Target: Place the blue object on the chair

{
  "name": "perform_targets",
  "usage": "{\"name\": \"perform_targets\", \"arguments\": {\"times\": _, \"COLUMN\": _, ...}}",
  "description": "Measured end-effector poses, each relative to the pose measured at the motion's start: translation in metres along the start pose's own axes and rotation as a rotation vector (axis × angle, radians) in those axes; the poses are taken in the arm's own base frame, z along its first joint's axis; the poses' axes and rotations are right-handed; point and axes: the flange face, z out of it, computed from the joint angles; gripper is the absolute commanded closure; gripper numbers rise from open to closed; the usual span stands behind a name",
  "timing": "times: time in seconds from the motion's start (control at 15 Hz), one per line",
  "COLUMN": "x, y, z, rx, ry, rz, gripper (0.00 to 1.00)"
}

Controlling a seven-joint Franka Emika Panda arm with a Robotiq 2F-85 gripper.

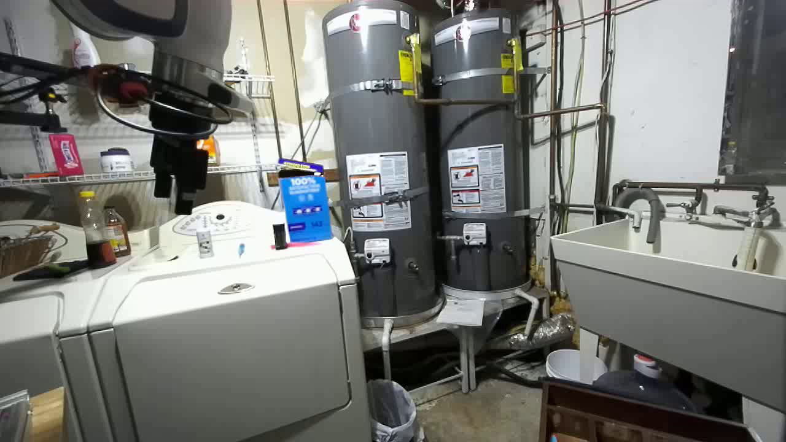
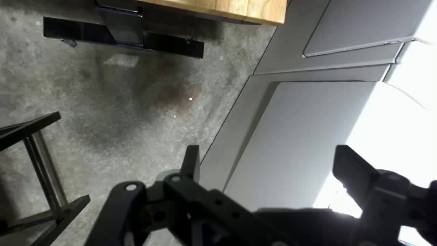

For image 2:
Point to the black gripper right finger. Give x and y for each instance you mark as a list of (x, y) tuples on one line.
[(354, 172)]

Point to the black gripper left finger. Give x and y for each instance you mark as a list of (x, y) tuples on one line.
[(191, 166)]

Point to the black metal stool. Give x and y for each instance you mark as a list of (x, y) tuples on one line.
[(61, 212)]

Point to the light wooden table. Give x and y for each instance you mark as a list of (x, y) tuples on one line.
[(253, 11)]

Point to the grey cabinet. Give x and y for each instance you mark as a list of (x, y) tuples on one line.
[(359, 73)]

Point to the black metal table base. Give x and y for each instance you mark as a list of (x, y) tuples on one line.
[(122, 25)]

